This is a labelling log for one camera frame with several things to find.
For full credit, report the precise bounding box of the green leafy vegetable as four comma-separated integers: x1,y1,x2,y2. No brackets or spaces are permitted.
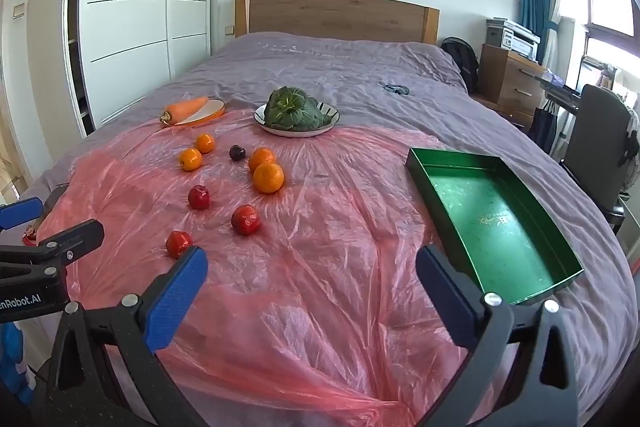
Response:
263,87,335,130

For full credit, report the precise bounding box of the orange-rimmed oval plate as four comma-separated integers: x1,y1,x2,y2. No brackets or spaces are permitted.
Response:
162,99,226,128

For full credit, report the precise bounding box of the glass desk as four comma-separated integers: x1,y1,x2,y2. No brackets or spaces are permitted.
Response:
535,72,586,108

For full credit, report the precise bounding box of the large window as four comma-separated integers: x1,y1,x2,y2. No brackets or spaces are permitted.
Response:
570,0,640,108

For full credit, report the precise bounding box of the carrot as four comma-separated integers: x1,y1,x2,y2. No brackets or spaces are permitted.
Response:
161,96,208,125

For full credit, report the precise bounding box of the grey office chair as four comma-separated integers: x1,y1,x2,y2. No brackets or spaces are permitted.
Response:
560,84,633,223

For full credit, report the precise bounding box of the white round plate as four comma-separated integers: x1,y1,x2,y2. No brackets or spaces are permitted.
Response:
254,103,341,138

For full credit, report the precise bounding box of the pink plastic sheet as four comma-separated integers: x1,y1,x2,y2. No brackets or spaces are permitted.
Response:
35,109,506,427

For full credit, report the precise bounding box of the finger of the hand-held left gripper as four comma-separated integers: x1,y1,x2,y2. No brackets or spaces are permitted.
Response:
0,197,44,231
0,219,106,279

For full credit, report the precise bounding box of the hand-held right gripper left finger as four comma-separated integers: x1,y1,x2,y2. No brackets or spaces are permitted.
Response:
30,246,209,427

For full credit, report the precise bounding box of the green metal tray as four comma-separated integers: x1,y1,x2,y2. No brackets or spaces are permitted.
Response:
405,147,585,306

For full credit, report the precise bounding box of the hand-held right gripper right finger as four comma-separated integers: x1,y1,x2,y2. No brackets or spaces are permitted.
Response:
415,246,608,427

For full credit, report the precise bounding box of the wooden headboard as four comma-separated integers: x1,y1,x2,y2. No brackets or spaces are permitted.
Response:
234,0,441,45

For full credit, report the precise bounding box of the dark hanging bag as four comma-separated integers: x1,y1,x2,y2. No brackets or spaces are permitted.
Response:
530,104,563,152

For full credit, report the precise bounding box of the small red apple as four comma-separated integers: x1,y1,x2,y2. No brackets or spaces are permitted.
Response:
188,185,211,210
231,204,261,236
166,231,193,260

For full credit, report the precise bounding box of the black backpack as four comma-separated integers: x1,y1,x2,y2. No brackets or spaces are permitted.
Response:
440,37,481,92

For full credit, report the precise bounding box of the white printer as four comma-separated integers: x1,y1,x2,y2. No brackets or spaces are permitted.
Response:
502,22,542,60

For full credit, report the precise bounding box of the wooden nightstand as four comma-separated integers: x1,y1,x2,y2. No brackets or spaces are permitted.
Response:
472,44,548,128

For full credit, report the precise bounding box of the white wardrobe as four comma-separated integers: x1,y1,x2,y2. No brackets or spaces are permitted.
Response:
65,0,213,138

